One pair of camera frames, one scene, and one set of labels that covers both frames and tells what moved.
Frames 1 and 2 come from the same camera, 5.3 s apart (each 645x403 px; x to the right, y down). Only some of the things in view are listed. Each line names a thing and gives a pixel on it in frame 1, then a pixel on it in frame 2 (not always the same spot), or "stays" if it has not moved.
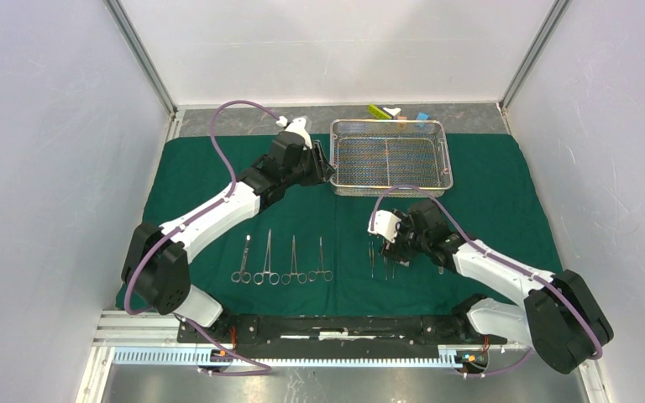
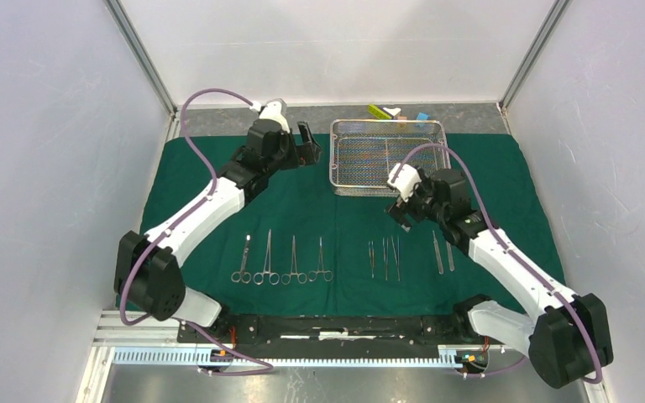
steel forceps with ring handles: x=274 y=277 stays
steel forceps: x=327 y=274 stays
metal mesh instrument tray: x=390 y=158 stays
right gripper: x=391 y=249 -> x=397 y=212
